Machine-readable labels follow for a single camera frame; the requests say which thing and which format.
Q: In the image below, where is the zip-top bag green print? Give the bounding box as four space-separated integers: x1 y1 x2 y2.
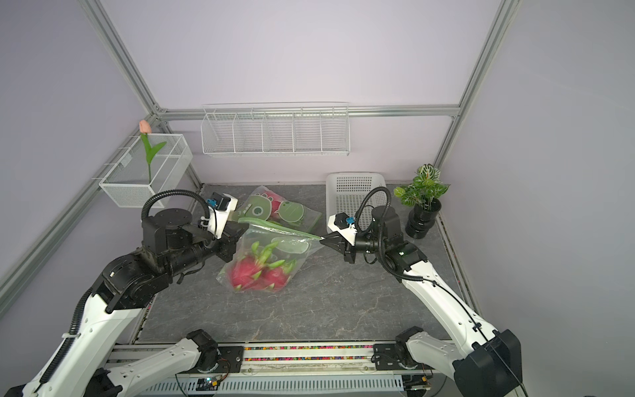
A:
230 185 322 233
217 218 322 292

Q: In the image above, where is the pink dragon fruit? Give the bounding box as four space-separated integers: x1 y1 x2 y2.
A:
228 242 298 291

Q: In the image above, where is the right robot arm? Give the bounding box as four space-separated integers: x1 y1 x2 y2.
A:
321 203 528 396

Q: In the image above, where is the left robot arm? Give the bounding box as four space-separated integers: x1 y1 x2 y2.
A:
6 190 248 396

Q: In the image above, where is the dragon fruit in far bag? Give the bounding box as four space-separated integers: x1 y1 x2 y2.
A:
263 190 285 219

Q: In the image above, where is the white plastic basket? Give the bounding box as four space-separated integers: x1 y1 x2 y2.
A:
326 172 386 229

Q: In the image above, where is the potted green plant black vase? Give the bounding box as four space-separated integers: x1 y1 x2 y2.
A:
394 164 450 240

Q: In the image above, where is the artificial pink tulip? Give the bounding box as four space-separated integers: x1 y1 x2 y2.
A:
139 120 166 184

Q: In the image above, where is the white mesh wall box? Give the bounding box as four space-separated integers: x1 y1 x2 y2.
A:
99 133 193 208

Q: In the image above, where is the white wire wall shelf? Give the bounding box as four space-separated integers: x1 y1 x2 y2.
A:
201 102 351 156

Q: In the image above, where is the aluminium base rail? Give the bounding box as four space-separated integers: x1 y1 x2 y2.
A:
106 340 512 380

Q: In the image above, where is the white vented cable duct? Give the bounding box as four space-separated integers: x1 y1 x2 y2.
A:
141 374 405 396

